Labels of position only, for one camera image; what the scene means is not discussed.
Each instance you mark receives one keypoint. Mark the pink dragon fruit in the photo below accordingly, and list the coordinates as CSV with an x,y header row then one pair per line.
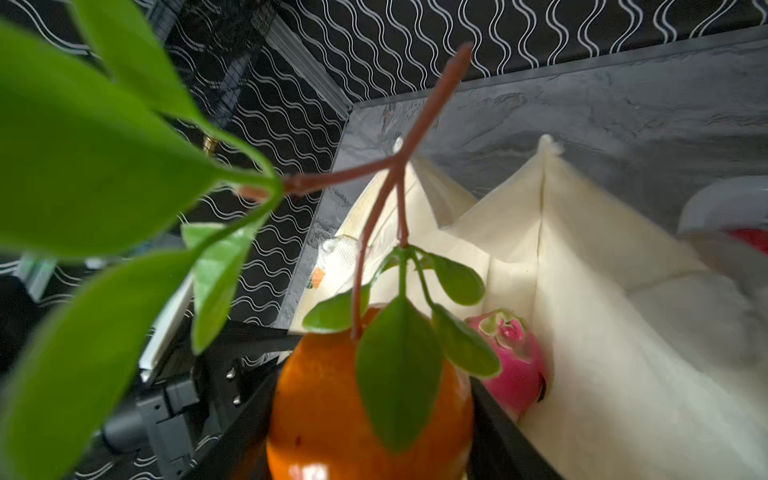
x,y
523,380

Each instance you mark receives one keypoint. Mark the cream canvas grocery bag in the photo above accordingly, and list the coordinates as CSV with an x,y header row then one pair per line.
x,y
659,362

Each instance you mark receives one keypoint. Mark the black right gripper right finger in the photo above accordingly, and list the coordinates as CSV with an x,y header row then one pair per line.
x,y
499,449

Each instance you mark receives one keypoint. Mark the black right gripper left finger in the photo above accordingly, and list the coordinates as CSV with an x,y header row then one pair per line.
x,y
240,452

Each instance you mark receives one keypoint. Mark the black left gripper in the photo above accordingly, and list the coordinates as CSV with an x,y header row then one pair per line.
x,y
188,403

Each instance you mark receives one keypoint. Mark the white plastic basket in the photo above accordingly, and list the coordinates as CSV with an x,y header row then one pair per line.
x,y
726,223

